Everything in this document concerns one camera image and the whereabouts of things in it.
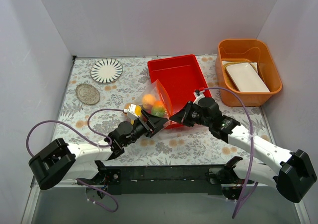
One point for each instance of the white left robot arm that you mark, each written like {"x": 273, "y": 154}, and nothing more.
{"x": 60, "y": 160}

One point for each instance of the woven round coaster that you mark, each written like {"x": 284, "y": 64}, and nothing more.
{"x": 87, "y": 94}

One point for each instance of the orange peach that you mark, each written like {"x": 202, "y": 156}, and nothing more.
{"x": 148, "y": 101}

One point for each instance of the floral patterned table mat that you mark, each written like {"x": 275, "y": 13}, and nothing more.
{"x": 177, "y": 146}

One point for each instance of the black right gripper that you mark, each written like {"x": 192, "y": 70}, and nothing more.
{"x": 189, "y": 113}

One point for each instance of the green red mango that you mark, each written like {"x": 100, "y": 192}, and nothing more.
{"x": 158, "y": 109}

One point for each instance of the red plastic tray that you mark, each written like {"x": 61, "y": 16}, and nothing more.
{"x": 180, "y": 77}

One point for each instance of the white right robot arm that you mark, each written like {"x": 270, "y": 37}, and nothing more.
{"x": 291, "y": 173}

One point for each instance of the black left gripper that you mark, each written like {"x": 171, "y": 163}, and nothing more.
{"x": 148, "y": 124}

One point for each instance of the striped round plate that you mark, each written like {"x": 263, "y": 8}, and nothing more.
{"x": 106, "y": 70}

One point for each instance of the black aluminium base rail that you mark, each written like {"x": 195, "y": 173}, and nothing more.
{"x": 225, "y": 180}

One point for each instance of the white rectangular plate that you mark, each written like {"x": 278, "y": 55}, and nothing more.
{"x": 247, "y": 78}

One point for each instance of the clear zip top bag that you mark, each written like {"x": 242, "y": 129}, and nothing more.
{"x": 157, "y": 89}

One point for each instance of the orange plastic basin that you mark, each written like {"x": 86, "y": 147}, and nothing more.
{"x": 246, "y": 67}

